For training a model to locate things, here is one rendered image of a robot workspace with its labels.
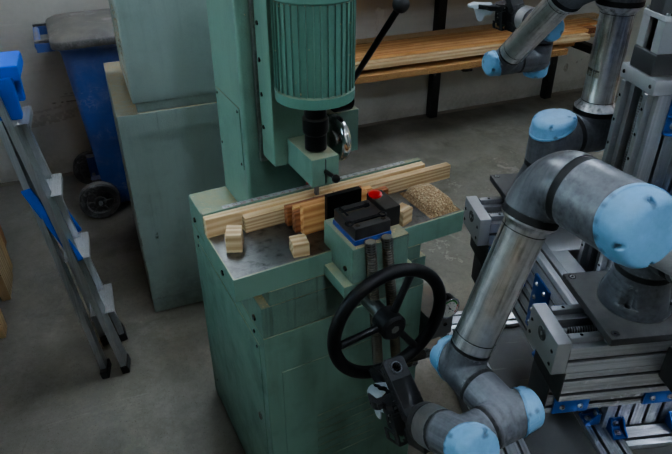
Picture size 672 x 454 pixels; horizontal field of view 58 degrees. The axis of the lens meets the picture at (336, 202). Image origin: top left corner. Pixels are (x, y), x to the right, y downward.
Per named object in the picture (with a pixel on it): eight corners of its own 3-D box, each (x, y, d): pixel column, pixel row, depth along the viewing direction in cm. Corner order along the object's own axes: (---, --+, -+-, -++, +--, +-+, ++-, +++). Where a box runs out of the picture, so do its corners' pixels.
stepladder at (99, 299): (90, 386, 220) (-54, 78, 156) (88, 340, 240) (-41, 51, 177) (136, 370, 224) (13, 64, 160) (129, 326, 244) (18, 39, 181)
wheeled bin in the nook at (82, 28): (80, 228, 307) (31, 38, 258) (71, 181, 350) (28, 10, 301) (205, 201, 331) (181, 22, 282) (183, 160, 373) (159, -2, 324)
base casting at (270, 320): (261, 341, 137) (259, 309, 133) (190, 220, 181) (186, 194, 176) (425, 283, 155) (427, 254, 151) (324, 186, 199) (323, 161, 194)
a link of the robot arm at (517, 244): (514, 124, 97) (412, 368, 114) (566, 151, 89) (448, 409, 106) (560, 133, 103) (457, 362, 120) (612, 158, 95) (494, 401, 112)
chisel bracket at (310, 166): (312, 194, 140) (311, 161, 135) (287, 169, 150) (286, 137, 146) (340, 186, 143) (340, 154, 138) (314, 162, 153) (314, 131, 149)
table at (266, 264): (250, 331, 121) (248, 307, 118) (204, 252, 145) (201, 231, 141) (487, 249, 146) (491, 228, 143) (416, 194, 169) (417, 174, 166)
